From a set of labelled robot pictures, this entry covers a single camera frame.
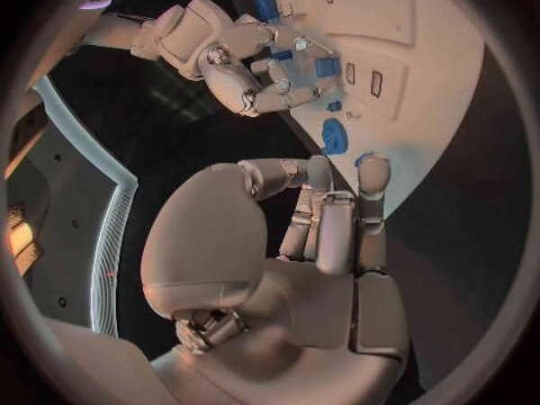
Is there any white task board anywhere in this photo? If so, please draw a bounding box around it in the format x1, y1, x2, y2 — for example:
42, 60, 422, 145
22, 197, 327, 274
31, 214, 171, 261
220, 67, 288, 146
229, 0, 486, 222

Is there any blue block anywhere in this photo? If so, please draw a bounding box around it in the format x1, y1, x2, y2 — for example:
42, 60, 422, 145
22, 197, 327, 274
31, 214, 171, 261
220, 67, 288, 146
313, 57, 344, 79
252, 0, 282, 22

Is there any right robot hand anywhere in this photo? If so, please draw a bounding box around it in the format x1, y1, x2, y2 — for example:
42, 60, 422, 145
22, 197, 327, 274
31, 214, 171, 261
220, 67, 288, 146
196, 21, 345, 119

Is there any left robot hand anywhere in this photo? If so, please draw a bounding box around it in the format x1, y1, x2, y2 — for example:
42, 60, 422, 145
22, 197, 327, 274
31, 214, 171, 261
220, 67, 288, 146
139, 154, 425, 405

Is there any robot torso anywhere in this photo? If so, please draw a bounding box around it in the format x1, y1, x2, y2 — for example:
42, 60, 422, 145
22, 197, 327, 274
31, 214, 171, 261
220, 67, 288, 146
5, 74, 140, 338

